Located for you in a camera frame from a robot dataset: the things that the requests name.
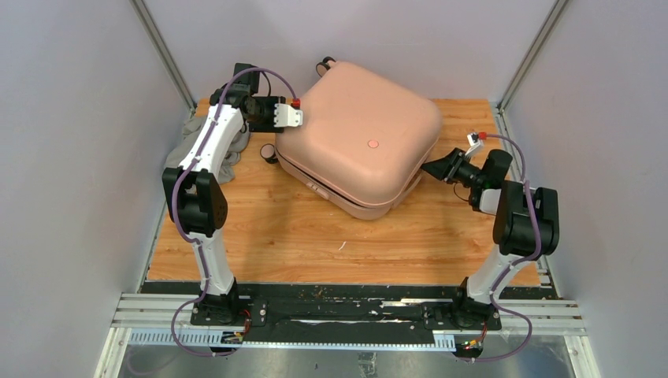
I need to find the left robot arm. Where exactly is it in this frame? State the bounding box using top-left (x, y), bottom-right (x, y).
top-left (162, 64), bottom-right (286, 325)

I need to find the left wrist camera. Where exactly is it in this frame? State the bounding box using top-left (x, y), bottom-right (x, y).
top-left (273, 103), bottom-right (303, 128)

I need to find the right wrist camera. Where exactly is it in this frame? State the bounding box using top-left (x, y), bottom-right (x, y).
top-left (465, 132), bottom-right (487, 161)

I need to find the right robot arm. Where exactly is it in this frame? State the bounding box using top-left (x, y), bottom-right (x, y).
top-left (421, 148), bottom-right (559, 329)

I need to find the pink suitcase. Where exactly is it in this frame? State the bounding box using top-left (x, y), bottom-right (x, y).
top-left (262, 57), bottom-right (443, 221)

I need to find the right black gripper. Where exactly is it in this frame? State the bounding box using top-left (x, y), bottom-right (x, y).
top-left (421, 148), bottom-right (485, 188)

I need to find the grey cloth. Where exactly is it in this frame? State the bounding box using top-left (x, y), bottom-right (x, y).
top-left (163, 109), bottom-right (251, 183)

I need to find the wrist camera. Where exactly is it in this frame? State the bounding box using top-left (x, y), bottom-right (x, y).
top-left (273, 103), bottom-right (303, 128)
top-left (465, 132), bottom-right (487, 161)

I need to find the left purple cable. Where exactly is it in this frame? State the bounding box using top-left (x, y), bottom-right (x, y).
top-left (169, 66), bottom-right (301, 358)

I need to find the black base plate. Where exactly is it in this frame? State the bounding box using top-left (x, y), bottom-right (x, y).
top-left (191, 283), bottom-right (501, 346)

